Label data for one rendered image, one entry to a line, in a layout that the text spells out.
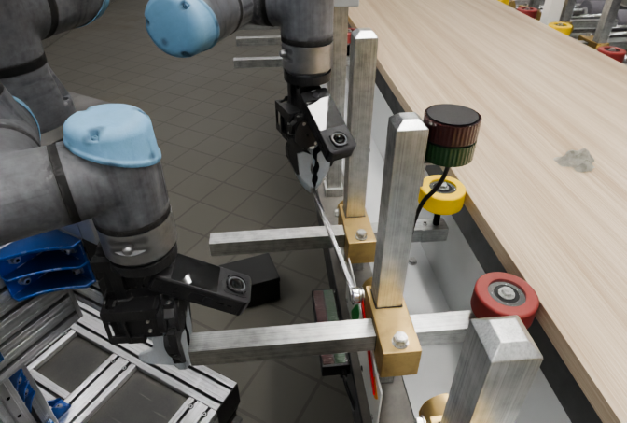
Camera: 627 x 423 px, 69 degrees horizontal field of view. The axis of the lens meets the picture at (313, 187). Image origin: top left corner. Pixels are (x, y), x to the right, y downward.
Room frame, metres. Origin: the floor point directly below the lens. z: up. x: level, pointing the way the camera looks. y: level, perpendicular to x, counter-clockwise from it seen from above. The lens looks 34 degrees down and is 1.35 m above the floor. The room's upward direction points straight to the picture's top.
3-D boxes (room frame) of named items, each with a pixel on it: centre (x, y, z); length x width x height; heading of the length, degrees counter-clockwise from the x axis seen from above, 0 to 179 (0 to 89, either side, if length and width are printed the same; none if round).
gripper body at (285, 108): (0.67, 0.01, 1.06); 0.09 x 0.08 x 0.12; 26
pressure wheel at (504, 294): (0.42, -0.25, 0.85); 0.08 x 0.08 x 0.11
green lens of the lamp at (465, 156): (0.45, -0.15, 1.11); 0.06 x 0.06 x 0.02
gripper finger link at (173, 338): (0.35, 0.17, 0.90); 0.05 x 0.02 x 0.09; 6
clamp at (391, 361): (0.42, -0.11, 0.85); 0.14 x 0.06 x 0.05; 6
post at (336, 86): (0.95, -0.05, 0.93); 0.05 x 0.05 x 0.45; 6
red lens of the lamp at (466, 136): (0.45, -0.15, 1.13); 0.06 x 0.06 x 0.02
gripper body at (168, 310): (0.37, 0.19, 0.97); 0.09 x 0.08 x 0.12; 96
